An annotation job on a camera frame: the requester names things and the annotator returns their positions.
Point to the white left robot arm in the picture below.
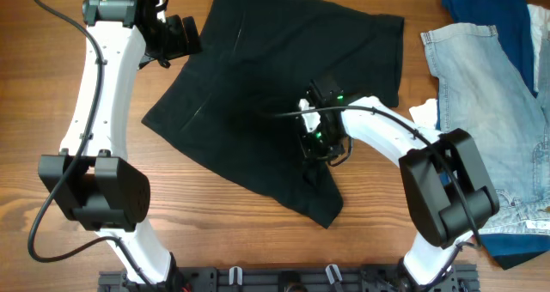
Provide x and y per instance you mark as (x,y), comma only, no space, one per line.
(90,178)

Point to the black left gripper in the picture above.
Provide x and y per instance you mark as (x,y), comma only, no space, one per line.
(180,46)

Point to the black shorts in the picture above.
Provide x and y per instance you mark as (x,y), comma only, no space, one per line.
(229,108)

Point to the white garment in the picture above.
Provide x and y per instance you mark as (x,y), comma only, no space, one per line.
(426,114)

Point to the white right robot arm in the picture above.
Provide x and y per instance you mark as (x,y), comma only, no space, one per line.
(449,194)

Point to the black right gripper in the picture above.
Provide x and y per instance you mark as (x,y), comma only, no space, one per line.
(310,152)

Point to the light blue denim shorts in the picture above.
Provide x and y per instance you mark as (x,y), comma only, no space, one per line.
(482,92)

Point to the black metal base rail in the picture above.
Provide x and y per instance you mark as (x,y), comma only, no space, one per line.
(368,278)

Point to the dark blue garment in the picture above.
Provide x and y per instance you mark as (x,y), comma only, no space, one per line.
(511,19)

